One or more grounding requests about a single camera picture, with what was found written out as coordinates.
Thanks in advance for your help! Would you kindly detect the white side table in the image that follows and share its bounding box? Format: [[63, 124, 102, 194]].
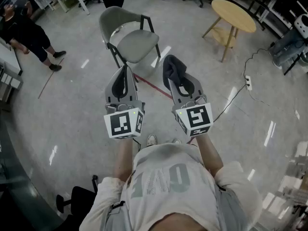
[[0, 36, 24, 103]]

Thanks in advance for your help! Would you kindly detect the dark wiping cloth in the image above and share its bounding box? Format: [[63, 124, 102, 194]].
[[163, 54, 195, 98]]

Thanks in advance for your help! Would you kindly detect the grey padded chair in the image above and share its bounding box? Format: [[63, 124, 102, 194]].
[[99, 6, 161, 83]]

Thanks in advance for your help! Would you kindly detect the grey harness strap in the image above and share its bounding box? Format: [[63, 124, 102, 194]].
[[100, 200, 132, 231], [213, 183, 244, 231]]

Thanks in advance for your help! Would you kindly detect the person's white shirt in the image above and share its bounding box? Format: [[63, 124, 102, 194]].
[[79, 142, 263, 231]]

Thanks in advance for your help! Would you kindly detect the round wooden table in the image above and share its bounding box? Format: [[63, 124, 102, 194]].
[[202, 0, 257, 63]]

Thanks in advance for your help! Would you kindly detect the white power strip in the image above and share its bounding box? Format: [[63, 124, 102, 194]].
[[244, 75, 253, 91]]

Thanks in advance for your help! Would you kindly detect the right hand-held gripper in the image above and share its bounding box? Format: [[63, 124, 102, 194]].
[[167, 73, 214, 137]]

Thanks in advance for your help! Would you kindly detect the person's right forearm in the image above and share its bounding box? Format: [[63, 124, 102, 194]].
[[195, 132, 224, 177]]

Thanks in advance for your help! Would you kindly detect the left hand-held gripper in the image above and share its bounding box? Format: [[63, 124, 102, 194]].
[[103, 65, 145, 139]]

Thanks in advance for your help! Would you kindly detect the white round headset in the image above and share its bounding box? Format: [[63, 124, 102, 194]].
[[294, 13, 308, 39]]

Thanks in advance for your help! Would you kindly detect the person's left shoe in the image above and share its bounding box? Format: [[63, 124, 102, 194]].
[[146, 134, 158, 147]]

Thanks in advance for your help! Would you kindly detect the person's left forearm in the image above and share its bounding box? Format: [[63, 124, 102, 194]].
[[113, 136, 134, 184]]

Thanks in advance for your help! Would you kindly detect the black floor cable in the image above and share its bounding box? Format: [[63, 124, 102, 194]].
[[213, 47, 275, 122]]

